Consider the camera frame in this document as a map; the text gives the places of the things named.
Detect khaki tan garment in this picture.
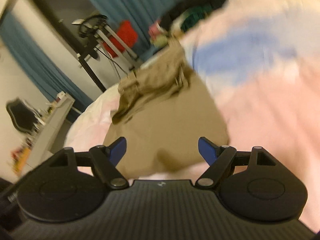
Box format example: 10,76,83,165
104,40,229,179

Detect pile of mixed clothes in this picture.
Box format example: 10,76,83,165
149,0,227,48

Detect white dressing table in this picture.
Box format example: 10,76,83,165
12,92,75,177

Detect cosmetics on dressing table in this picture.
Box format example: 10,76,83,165
6,92,75,176

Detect black framed mirror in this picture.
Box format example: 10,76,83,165
6,98,37,133

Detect narrow teal curtain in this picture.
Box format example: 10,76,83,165
1,11,93,123

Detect pastel tie-dye duvet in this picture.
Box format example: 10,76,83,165
63,0,320,233

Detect garment steamer stand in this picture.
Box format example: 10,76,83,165
72,14,142,78

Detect red bag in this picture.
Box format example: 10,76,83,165
104,20,138,59

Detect dark window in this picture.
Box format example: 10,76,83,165
32,0,99,54

